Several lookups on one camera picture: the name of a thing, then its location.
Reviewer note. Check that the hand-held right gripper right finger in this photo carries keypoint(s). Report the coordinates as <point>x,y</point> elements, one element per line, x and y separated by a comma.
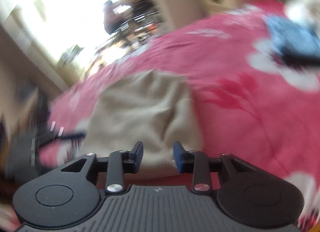
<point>178,158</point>

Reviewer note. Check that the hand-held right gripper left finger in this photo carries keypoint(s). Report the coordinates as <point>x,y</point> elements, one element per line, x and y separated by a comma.
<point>138,158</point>

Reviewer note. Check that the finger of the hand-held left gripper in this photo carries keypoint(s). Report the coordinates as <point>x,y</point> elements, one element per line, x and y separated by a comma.
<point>65,137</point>

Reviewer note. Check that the beige hooded zip jacket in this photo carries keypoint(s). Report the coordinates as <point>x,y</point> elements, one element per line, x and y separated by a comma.
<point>145,112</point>

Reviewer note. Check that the pink floral blanket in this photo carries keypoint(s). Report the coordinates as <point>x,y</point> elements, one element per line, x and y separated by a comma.
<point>237,97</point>

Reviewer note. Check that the yellow wooden cabinet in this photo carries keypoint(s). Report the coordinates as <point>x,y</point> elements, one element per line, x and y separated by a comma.
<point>37,54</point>

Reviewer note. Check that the black wheelchair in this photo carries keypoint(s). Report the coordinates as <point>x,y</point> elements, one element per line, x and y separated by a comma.
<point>145,22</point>

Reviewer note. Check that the dark knitted cloth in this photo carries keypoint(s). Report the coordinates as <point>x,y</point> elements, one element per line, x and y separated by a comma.
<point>300,59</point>

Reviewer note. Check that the cream nightstand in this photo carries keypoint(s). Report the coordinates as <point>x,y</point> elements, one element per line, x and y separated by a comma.
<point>217,2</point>

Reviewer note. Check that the blue cloth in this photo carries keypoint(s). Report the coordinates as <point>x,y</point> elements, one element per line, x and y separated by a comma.
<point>292,34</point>

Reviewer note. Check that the white fluffy cloth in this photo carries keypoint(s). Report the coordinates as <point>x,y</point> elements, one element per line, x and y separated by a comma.
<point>305,4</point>

